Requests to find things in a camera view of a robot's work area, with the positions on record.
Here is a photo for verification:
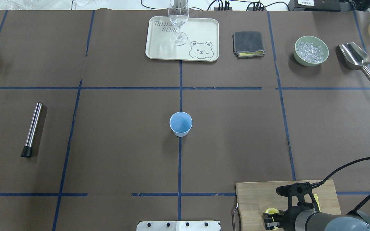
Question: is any clear wine glass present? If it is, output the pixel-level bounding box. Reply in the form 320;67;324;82
168;0;189;46

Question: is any wooden cutting board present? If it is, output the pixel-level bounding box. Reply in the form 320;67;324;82
232;180;341;231

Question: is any green bowl of ice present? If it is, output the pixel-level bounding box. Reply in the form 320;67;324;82
293;36;329;67

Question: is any grey folded cloth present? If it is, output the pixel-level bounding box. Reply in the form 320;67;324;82
233;31;265;58

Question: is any cream bear tray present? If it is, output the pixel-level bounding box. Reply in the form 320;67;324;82
145;16;220;62

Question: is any steel muddler black tip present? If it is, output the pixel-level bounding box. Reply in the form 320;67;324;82
21;102;43;158

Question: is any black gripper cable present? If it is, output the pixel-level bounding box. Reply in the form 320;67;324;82
312;156;370;215

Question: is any light blue plastic cup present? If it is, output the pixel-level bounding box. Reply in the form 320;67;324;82
169;112;193;137

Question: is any yellow lemon half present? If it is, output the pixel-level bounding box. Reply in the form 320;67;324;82
262;208;279;231

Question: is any steel ice scoop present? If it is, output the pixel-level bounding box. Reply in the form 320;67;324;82
338;42;370;82

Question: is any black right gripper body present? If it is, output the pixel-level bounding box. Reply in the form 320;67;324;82
276;182;320;231

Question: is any yellow plastic knife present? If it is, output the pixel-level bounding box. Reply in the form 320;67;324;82
313;193;320;212

